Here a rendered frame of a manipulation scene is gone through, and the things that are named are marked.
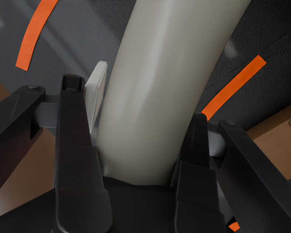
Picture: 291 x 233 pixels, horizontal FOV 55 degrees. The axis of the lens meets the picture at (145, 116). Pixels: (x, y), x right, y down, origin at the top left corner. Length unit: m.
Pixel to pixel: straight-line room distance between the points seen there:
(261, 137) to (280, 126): 0.07
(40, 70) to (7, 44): 0.14
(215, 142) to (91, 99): 0.07
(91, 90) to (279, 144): 1.04
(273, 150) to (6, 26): 1.07
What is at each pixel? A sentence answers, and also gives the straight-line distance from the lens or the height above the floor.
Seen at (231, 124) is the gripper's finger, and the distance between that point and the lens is 0.16.
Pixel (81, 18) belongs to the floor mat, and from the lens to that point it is 1.06.
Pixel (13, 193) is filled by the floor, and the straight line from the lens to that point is 1.49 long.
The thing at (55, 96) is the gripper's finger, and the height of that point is 0.89.
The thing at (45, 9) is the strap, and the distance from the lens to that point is 1.08.
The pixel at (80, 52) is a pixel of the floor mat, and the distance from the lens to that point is 1.07.
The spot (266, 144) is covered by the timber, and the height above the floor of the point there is 0.10.
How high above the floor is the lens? 1.03
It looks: 67 degrees down
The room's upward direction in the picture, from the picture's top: 175 degrees counter-clockwise
